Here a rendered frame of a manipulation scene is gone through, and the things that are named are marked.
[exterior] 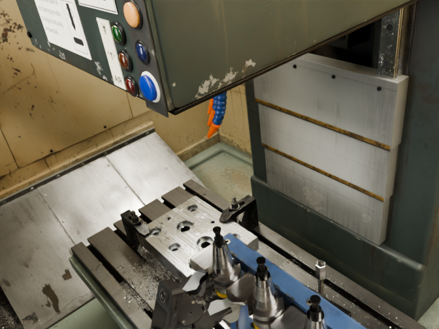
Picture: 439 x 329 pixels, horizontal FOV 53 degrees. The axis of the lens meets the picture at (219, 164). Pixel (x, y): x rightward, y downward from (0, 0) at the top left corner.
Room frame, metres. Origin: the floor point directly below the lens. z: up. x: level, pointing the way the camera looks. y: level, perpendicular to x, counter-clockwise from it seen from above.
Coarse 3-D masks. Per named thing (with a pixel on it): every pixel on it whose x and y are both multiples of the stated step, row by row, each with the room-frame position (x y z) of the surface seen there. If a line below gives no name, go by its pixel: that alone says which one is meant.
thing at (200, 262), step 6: (210, 246) 0.66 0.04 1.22; (204, 252) 0.65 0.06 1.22; (210, 252) 0.64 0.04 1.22; (192, 258) 0.63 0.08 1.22; (198, 258) 0.63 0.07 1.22; (204, 258) 0.63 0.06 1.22; (210, 258) 0.63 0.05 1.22; (192, 264) 0.62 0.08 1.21; (198, 264) 0.61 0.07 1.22; (204, 264) 0.61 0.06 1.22; (198, 270) 0.60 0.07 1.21; (204, 270) 0.60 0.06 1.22
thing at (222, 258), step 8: (224, 240) 0.59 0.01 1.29; (216, 248) 0.57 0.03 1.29; (224, 248) 0.57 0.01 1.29; (216, 256) 0.57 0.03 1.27; (224, 256) 0.57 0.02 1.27; (216, 264) 0.57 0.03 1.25; (224, 264) 0.57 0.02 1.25; (232, 264) 0.57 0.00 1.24; (216, 272) 0.57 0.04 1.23; (224, 272) 0.56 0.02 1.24; (232, 272) 0.57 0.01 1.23
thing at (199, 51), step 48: (144, 0) 0.44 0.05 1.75; (192, 0) 0.47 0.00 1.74; (240, 0) 0.50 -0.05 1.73; (288, 0) 0.55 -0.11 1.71; (336, 0) 0.60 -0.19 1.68; (384, 0) 0.67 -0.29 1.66; (48, 48) 0.73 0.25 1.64; (96, 48) 0.57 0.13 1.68; (192, 48) 0.46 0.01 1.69; (240, 48) 0.50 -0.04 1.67; (288, 48) 0.55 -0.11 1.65; (192, 96) 0.46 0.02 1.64
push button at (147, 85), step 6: (144, 78) 0.45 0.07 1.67; (150, 78) 0.45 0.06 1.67; (144, 84) 0.45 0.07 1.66; (150, 84) 0.45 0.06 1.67; (144, 90) 0.46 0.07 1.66; (150, 90) 0.45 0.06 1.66; (156, 90) 0.45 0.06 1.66; (144, 96) 0.46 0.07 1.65; (150, 96) 0.45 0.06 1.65; (156, 96) 0.45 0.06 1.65
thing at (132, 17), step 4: (128, 4) 0.46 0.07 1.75; (132, 4) 0.45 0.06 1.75; (124, 8) 0.46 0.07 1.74; (128, 8) 0.45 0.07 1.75; (132, 8) 0.45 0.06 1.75; (136, 8) 0.45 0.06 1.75; (124, 12) 0.46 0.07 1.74; (128, 12) 0.46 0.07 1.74; (132, 12) 0.45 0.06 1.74; (136, 12) 0.45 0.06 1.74; (128, 16) 0.46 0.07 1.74; (132, 16) 0.45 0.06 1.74; (136, 16) 0.45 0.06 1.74; (128, 20) 0.46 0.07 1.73; (132, 20) 0.45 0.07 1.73; (136, 20) 0.45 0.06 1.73; (132, 24) 0.45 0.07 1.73; (136, 24) 0.45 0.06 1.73
